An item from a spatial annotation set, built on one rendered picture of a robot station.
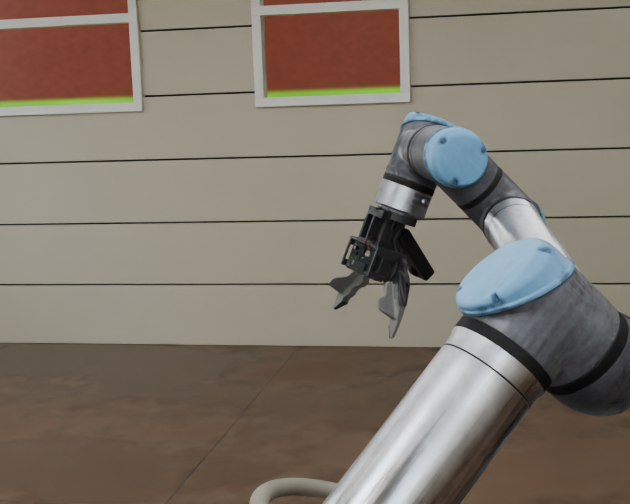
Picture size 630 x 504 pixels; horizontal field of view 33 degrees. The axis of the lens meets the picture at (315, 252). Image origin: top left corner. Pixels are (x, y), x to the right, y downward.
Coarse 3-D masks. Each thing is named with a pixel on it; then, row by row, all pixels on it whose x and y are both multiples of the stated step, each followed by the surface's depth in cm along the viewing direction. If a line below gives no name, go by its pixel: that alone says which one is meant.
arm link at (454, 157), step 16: (432, 128) 166; (448, 128) 162; (464, 128) 162; (416, 144) 167; (432, 144) 161; (448, 144) 159; (464, 144) 160; (480, 144) 160; (416, 160) 166; (432, 160) 160; (448, 160) 160; (464, 160) 160; (480, 160) 161; (432, 176) 162; (448, 176) 160; (464, 176) 161; (480, 176) 161; (448, 192) 165; (464, 192) 163; (480, 192) 163
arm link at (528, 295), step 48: (528, 240) 111; (480, 288) 109; (528, 288) 105; (576, 288) 108; (480, 336) 106; (528, 336) 106; (576, 336) 107; (624, 336) 110; (432, 384) 106; (480, 384) 105; (528, 384) 106; (576, 384) 110; (384, 432) 106; (432, 432) 104; (480, 432) 104; (384, 480) 103; (432, 480) 103
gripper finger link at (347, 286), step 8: (352, 272) 181; (336, 280) 181; (344, 280) 182; (352, 280) 182; (360, 280) 182; (368, 280) 182; (336, 288) 183; (344, 288) 183; (352, 288) 183; (344, 296) 184; (352, 296) 185; (336, 304) 185; (344, 304) 185
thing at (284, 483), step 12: (276, 480) 175; (288, 480) 177; (300, 480) 180; (312, 480) 182; (264, 492) 166; (276, 492) 172; (288, 492) 176; (300, 492) 179; (312, 492) 182; (324, 492) 183
